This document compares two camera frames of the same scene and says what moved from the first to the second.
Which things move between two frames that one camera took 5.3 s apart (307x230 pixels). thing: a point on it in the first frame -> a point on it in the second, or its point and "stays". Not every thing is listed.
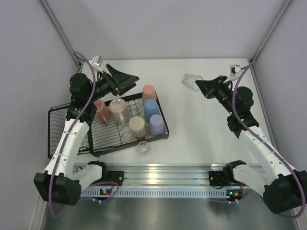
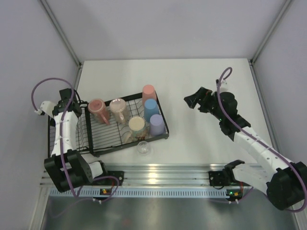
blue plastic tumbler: [151, 107] stays
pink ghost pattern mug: [102, 116] stays
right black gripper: [209, 87] -> [204, 95]
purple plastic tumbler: [157, 125] stays
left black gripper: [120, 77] -> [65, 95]
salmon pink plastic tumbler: [148, 92] stays
